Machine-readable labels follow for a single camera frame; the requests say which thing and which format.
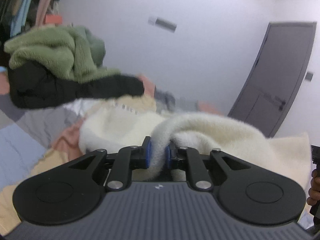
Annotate person's right hand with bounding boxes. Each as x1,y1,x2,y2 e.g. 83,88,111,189
306,170,320,206

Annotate colourful patchwork bed cover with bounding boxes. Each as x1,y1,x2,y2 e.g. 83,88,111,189
0,65,223,237

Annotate grey wall switch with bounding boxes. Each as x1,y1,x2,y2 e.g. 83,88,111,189
305,72,313,82

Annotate hanging clothes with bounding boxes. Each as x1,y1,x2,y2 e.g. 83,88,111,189
1,0,59,39

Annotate green fleece garment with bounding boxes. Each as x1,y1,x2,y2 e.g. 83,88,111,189
4,25,120,83

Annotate cream fluffy garment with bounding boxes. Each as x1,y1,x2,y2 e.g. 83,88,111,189
79,96,311,188

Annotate black door handle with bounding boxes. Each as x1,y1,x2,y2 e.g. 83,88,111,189
274,96,286,111

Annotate grey door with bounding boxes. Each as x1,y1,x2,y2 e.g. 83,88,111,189
228,22,317,137

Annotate black garment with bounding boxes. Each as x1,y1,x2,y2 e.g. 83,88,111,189
8,61,144,109

